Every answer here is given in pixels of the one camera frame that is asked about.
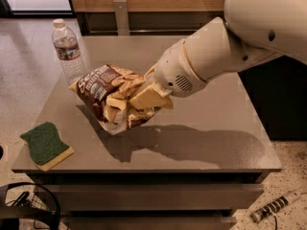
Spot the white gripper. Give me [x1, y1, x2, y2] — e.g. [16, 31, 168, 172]
[105, 39, 207, 122]

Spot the brown chip bag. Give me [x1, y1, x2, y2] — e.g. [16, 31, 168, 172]
[69, 64, 158, 135]

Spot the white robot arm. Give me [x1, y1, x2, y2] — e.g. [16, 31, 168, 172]
[104, 0, 307, 124]

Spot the green and yellow sponge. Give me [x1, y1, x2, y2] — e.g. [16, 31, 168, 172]
[20, 122, 74, 172]

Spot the clear plastic water bottle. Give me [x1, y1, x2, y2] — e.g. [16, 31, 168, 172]
[52, 18, 86, 84]

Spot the grey upper drawer front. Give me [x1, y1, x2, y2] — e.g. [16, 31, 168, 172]
[48, 184, 264, 211]

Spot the grey drawer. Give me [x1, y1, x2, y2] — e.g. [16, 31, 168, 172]
[48, 184, 264, 211]
[65, 217, 236, 230]

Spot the grey lower drawer front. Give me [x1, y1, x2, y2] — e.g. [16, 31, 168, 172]
[65, 217, 236, 230]

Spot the white power strip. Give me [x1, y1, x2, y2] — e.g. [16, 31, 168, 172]
[250, 191, 301, 223]

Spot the left metal bracket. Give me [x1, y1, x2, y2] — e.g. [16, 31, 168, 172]
[113, 0, 130, 35]

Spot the black wire basket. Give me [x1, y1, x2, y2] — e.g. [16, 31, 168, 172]
[0, 182, 61, 230]

